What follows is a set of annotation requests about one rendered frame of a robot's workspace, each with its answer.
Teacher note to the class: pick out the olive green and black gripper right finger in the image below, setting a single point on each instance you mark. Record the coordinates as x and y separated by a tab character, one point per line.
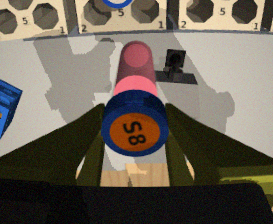
215	157

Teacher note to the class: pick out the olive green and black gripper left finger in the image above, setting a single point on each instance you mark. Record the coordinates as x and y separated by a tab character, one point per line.
56	156

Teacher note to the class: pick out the grey flat mat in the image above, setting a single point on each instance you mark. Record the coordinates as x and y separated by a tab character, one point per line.
64	78

